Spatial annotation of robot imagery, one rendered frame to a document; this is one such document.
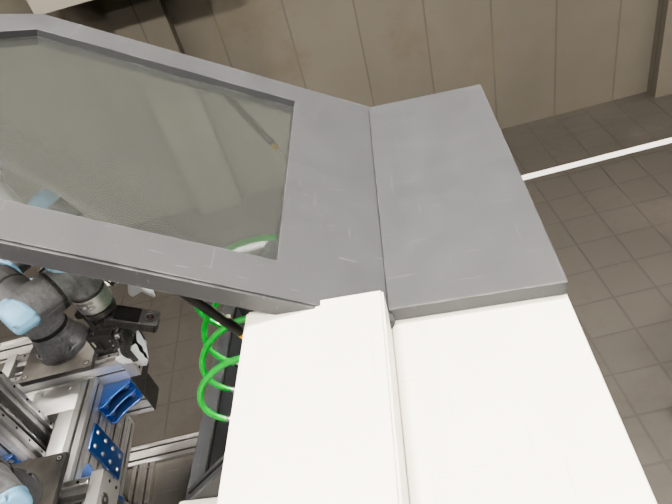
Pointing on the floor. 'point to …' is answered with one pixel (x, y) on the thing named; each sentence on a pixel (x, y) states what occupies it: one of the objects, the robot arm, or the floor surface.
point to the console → (317, 409)
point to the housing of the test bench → (486, 323)
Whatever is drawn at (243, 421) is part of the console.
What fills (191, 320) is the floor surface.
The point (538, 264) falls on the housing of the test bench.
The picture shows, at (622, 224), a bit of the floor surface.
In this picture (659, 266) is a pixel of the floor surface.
